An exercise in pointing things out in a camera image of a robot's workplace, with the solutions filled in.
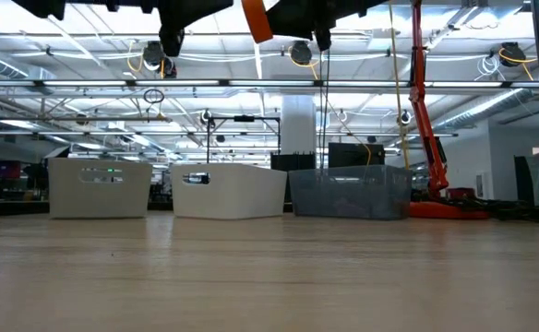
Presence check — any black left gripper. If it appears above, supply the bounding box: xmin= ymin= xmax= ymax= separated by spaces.
xmin=158 ymin=0 xmax=234 ymax=59

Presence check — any dark translucent plastic bin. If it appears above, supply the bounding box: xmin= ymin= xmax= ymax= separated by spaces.
xmin=289 ymin=164 xmax=413 ymax=220

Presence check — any ceiling cable reel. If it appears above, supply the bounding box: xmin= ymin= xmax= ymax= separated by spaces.
xmin=499 ymin=41 xmax=527 ymax=68
xmin=290 ymin=40 xmax=314 ymax=65
xmin=142 ymin=40 xmax=178 ymax=79

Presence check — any grey plastic bin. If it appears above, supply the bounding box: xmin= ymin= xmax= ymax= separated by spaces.
xmin=47 ymin=157 xmax=154 ymax=219

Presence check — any white plastic bin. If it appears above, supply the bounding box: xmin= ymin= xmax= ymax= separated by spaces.
xmin=167 ymin=163 xmax=288 ymax=220

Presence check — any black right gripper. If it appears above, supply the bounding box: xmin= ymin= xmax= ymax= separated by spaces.
xmin=265 ymin=0 xmax=389 ymax=52

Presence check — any black background box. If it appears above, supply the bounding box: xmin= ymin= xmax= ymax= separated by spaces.
xmin=270 ymin=153 xmax=317 ymax=172

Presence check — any orange tape roll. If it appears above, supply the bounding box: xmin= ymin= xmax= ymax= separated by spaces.
xmin=241 ymin=0 xmax=274 ymax=45

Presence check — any red desk lamp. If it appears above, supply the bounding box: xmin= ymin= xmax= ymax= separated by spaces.
xmin=409 ymin=0 xmax=490 ymax=220

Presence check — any dark cluttered background desk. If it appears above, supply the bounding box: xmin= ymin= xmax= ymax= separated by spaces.
xmin=0 ymin=156 xmax=49 ymax=218

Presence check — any black background monitor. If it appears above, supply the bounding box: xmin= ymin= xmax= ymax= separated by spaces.
xmin=328 ymin=141 xmax=386 ymax=168

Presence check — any black aluminium table frame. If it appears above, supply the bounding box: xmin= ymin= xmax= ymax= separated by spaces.
xmin=439 ymin=196 xmax=539 ymax=223

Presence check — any yellow hanging cable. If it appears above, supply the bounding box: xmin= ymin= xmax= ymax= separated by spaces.
xmin=388 ymin=0 xmax=412 ymax=170

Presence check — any black metal stand frame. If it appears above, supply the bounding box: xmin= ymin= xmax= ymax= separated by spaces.
xmin=206 ymin=115 xmax=281 ymax=165

